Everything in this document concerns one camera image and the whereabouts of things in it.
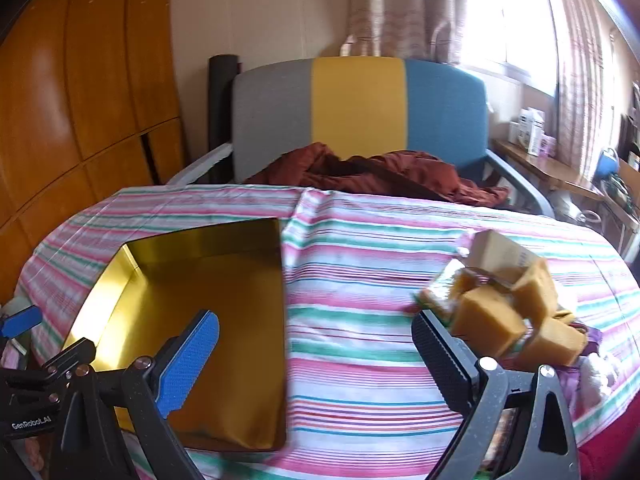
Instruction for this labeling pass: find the grey yellow blue chair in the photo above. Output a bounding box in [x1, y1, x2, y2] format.
[165, 56, 556, 218]

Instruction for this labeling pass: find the striped tablecloth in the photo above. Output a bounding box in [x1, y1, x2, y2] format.
[15, 185, 640, 480]

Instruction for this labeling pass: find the white plastic bag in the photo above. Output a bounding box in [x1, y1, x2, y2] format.
[575, 352, 626, 411]

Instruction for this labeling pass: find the rust brown jacket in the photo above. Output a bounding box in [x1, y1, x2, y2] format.
[245, 142, 511, 206]

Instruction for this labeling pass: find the patterned curtain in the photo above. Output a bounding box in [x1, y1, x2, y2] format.
[347, 0, 468, 63]
[537, 0, 621, 181]

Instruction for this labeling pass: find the rectangular metal tin box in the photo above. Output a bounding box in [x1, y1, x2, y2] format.
[60, 217, 288, 453]

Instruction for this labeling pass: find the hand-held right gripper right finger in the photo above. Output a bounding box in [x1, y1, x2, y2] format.
[411, 309, 582, 480]

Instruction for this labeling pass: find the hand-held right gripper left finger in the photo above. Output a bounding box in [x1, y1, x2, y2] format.
[60, 311, 220, 480]

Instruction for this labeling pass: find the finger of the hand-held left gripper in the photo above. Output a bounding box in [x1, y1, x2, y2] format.
[31, 337, 97, 385]
[0, 305, 44, 341]

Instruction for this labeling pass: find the wooden wardrobe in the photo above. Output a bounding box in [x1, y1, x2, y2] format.
[0, 0, 188, 306]

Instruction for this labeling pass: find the blue basket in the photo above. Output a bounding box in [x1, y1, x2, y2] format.
[595, 147, 621, 186]

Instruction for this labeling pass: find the yellow sponge block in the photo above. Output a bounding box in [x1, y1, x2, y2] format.
[520, 317, 588, 367]
[450, 285, 528, 358]
[510, 257, 558, 326]

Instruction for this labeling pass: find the clear packet with green print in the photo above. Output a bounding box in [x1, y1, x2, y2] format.
[415, 272, 461, 321]

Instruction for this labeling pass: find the purple cloth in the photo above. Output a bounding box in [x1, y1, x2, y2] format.
[575, 325, 608, 356]

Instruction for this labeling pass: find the cream cardboard box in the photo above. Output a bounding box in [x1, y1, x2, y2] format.
[465, 230, 541, 281]

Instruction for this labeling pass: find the tangled cables pile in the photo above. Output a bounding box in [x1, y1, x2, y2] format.
[602, 172, 636, 206]

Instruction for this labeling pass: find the tall white carton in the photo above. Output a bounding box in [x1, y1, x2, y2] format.
[527, 110, 547, 156]

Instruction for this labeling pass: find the window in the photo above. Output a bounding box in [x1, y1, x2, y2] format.
[460, 0, 558, 96]

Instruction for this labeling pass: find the person's red garment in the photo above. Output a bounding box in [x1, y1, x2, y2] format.
[575, 410, 640, 480]

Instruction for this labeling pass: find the wooden side desk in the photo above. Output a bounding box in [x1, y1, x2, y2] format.
[492, 137, 640, 241]

